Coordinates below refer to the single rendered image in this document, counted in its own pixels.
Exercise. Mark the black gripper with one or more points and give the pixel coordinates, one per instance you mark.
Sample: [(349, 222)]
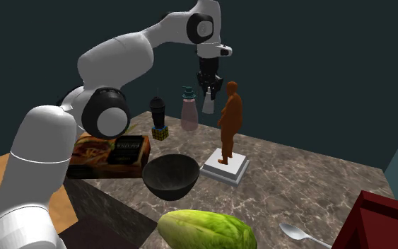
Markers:
[(208, 67)]

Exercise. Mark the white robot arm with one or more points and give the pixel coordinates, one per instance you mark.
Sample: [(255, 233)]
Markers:
[(116, 60)]

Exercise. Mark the white tapered vase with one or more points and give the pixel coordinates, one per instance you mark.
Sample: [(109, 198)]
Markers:
[(208, 105)]

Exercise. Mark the pink soap dispenser bottle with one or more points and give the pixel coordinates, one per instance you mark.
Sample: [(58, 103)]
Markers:
[(189, 115)]

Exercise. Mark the brown figure on white base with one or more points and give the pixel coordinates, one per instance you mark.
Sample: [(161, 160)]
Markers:
[(231, 117)]

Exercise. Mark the black tumbler with straw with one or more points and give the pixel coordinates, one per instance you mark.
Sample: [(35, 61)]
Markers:
[(158, 112)]

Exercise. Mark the colourful puzzle cube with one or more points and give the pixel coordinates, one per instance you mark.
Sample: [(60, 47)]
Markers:
[(160, 133)]

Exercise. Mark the black bowl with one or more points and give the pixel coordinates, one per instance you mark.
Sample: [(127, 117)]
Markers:
[(170, 177)]

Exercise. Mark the dark printed food box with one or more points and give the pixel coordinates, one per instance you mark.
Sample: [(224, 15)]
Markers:
[(110, 157)]

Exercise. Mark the green lettuce head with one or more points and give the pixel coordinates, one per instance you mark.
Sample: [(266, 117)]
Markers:
[(205, 231)]

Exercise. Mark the silver spoon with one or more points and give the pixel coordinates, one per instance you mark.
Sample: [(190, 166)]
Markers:
[(293, 231)]

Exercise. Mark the dark red box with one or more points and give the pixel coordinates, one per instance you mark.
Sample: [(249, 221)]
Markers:
[(381, 224)]

